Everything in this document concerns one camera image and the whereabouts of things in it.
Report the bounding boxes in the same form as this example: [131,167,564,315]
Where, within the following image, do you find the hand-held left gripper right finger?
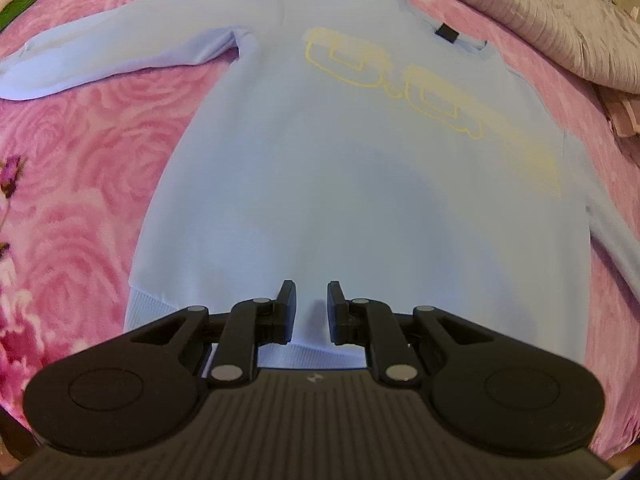
[326,281,505,389]

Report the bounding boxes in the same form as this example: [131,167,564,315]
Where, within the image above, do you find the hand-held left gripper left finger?
[121,279,298,389]

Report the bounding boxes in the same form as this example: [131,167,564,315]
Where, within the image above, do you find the light blue sweatshirt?
[0,0,640,370]

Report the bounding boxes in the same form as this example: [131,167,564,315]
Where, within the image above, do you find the pink floral blanket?
[0,0,640,461]

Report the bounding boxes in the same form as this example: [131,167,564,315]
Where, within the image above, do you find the folded pink cloth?
[597,85,640,137]

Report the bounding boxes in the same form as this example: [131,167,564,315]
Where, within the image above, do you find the lilac ribbed quilt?
[390,0,640,95]

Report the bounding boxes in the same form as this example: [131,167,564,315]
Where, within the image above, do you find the green strap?
[0,0,42,31]

